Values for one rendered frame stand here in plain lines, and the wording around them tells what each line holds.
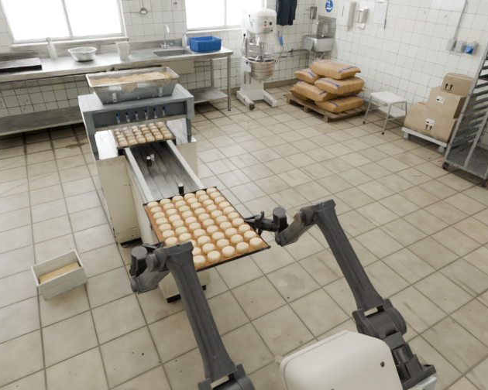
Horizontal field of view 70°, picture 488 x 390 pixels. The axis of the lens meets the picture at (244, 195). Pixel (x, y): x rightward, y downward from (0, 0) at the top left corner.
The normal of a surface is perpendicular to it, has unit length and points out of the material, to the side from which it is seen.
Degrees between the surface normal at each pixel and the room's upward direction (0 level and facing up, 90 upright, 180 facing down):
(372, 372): 47
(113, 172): 90
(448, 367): 0
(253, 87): 90
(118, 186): 90
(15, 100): 90
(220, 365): 29
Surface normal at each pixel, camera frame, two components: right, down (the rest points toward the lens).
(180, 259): 0.36, -0.53
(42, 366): 0.01, -0.83
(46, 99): 0.49, 0.50
